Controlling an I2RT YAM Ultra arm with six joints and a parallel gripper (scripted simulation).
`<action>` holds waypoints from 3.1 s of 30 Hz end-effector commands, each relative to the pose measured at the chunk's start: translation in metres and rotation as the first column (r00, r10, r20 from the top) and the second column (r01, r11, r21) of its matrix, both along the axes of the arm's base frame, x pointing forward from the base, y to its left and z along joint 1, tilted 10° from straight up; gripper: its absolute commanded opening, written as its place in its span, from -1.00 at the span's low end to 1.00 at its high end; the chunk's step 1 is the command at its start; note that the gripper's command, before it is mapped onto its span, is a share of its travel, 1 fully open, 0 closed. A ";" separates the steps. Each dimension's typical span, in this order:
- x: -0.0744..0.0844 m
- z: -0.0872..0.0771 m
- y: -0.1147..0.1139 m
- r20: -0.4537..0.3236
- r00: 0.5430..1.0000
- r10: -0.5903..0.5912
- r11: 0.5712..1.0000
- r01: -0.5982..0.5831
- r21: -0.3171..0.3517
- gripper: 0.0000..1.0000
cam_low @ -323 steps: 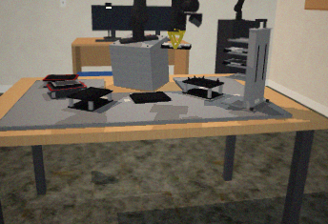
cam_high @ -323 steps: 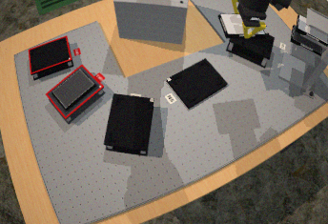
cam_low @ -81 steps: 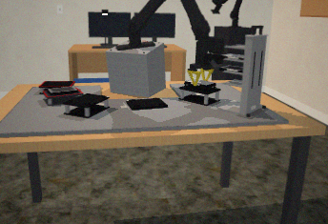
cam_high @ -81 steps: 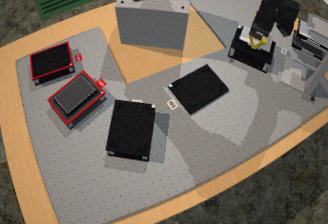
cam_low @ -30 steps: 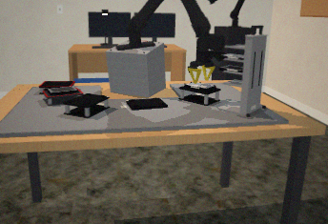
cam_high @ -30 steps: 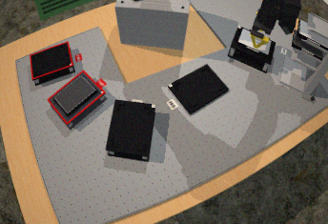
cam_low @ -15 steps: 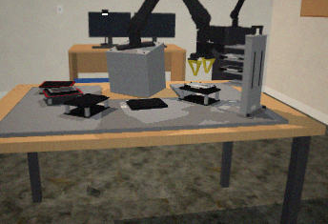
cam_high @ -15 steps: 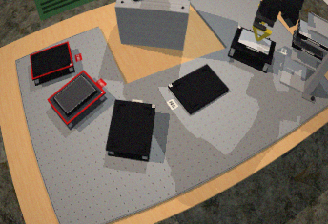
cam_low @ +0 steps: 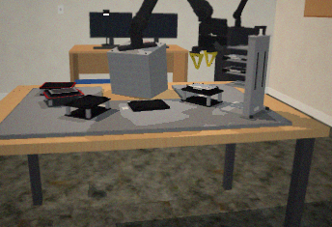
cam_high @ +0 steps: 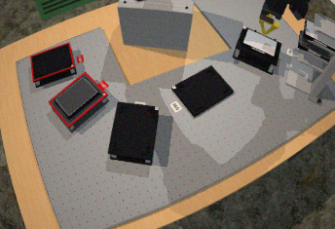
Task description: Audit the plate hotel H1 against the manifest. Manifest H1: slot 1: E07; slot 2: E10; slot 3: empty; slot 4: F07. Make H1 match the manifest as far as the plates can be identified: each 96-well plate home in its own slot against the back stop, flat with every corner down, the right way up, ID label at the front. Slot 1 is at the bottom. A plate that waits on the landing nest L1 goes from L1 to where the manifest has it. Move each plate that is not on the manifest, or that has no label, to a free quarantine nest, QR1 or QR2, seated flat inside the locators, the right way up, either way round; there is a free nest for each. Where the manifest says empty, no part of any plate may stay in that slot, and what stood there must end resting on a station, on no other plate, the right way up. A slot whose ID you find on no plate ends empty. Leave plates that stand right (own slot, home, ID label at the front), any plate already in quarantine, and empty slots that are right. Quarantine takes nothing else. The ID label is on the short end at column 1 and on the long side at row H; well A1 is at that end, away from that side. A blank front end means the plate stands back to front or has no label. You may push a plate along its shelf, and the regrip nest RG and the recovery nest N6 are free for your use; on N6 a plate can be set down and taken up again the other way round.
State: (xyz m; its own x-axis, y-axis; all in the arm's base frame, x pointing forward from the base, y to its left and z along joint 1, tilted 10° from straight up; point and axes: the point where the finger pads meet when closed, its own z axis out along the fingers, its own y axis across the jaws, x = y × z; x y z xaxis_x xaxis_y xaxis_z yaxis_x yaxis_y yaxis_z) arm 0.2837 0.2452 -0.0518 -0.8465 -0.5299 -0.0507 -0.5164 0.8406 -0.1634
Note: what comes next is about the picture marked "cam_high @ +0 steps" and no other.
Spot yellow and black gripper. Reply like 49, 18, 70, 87
259, 0, 282, 35

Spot grey slotted shelf rack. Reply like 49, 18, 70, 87
285, 12, 335, 97

